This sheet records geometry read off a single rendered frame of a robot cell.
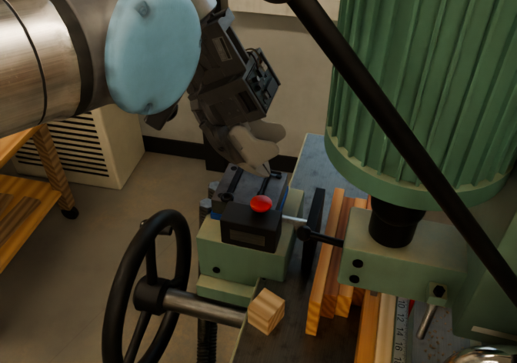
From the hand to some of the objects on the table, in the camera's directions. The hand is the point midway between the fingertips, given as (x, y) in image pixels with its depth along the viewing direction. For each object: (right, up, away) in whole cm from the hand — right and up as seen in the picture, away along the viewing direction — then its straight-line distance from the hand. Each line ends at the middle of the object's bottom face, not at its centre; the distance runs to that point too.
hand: (258, 169), depth 63 cm
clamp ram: (+5, -12, +13) cm, 19 cm away
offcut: (+1, -21, +4) cm, 21 cm away
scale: (+21, -11, +7) cm, 25 cm away
